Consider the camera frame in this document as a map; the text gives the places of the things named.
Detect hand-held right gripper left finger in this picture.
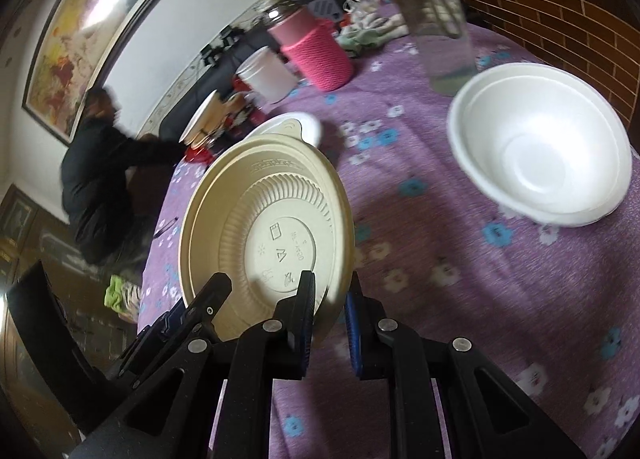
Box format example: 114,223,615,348
75,270,318,459

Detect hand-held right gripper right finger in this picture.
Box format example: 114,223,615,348
343,271,587,459

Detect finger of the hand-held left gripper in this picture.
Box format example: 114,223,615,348
105,273,234,407

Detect beige ribbed plastic bowl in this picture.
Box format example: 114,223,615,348
178,135,357,347

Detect printed blanket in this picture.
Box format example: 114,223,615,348
117,281,143,325

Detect green cloth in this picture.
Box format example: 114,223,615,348
103,275,126,310

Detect dark wooden chair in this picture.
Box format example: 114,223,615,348
7,261,121,435

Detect dark wooden glass-door cabinet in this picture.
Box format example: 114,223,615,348
0,184,146,459

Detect white plastic jar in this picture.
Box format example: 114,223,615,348
235,46,298,105

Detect bottle with pink knit sleeve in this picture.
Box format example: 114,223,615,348
265,3,356,92

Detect black leather sofa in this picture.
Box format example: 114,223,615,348
157,0,381,140

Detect framed horse painting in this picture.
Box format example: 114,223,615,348
21,0,188,147

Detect pale work gloves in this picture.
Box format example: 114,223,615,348
335,4,411,52

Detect lilac plastic basket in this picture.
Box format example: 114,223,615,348
309,0,346,22

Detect clear bottle with teal lid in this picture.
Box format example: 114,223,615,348
350,0,478,96

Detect wooden brick-pattern counter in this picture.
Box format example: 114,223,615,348
440,0,640,135

